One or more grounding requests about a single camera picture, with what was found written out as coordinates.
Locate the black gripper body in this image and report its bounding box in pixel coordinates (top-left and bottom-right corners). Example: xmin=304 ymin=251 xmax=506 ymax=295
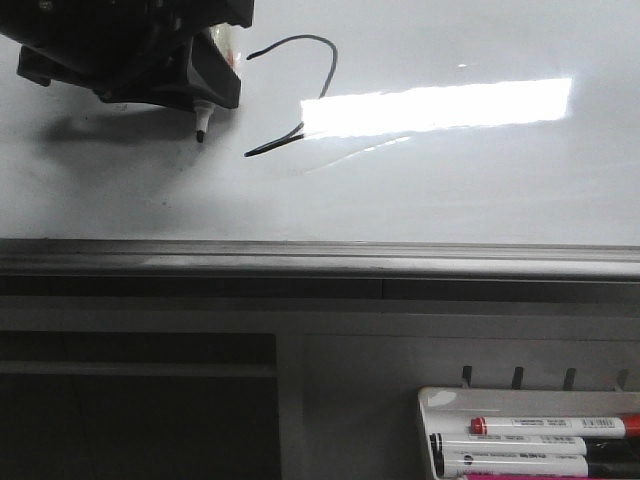
xmin=1 ymin=0 xmax=254 ymax=111

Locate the white black-tipped whiteboard marker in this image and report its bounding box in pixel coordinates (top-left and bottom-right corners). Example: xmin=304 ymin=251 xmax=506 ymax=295
xmin=194 ymin=100 xmax=215 ymax=144

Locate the large white whiteboard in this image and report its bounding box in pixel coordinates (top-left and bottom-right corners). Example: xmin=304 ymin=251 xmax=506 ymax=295
xmin=1 ymin=1 xmax=639 ymax=280

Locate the white marker tray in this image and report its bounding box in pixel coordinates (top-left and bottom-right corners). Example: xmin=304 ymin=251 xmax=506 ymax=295
xmin=418 ymin=387 xmax=639 ymax=479

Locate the upper black capped marker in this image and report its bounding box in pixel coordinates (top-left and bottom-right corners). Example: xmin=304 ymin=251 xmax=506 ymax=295
xmin=428 ymin=433 xmax=639 ymax=457

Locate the black capped marker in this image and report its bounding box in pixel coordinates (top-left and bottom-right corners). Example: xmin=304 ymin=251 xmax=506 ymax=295
xmin=434 ymin=452 xmax=639 ymax=479
xmin=428 ymin=433 xmax=639 ymax=457

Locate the red capped marker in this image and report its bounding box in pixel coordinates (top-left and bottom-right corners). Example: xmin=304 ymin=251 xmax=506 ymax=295
xmin=470 ymin=414 xmax=639 ymax=439

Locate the lower black capped marker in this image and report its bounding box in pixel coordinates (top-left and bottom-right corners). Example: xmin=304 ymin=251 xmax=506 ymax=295
xmin=434 ymin=452 xmax=639 ymax=479

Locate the pink marker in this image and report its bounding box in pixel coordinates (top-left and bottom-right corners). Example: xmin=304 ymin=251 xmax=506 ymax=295
xmin=457 ymin=474 xmax=639 ymax=480

